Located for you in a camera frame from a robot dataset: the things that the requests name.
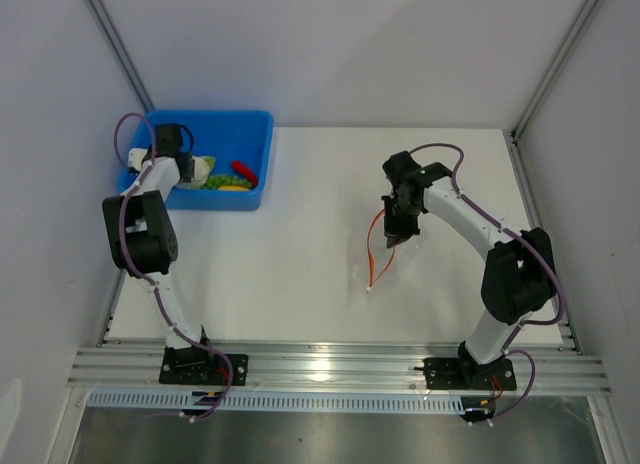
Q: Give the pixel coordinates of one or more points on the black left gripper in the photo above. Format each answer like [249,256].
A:
[189,175]

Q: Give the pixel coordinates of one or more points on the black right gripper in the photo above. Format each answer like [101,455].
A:
[392,228]

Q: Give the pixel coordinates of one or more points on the clear zip bag orange zipper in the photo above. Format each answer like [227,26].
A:
[377,269]

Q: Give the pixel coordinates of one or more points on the white cauliflower with green leaves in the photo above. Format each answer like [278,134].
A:
[202,168]

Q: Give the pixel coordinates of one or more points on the red chili pepper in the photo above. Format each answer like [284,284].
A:
[245,172]

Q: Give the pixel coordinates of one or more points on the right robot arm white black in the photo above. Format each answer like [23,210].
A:
[519,273]

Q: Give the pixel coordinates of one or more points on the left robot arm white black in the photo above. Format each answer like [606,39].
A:
[141,236]

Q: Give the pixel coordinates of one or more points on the green grape bunch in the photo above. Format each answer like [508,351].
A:
[224,181]

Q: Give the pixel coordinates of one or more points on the yellow lemon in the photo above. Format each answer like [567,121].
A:
[234,188]

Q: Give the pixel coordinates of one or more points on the blue plastic bin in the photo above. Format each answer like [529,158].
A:
[231,138]

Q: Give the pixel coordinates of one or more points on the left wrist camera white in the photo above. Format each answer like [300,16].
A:
[136,159]

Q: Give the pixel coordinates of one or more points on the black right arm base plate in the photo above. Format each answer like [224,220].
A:
[463,374]

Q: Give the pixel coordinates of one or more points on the left aluminium frame post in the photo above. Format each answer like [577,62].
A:
[107,26]

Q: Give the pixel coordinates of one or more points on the aluminium frame post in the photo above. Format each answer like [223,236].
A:
[569,42]
[107,26]

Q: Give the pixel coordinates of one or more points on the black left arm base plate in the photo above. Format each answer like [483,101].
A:
[192,366]

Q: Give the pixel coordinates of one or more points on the aluminium mounting rail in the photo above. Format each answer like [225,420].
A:
[336,367]

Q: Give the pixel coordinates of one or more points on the slotted grey cable duct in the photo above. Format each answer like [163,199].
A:
[314,402]

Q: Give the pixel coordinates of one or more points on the right aluminium frame post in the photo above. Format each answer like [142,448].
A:
[569,42]

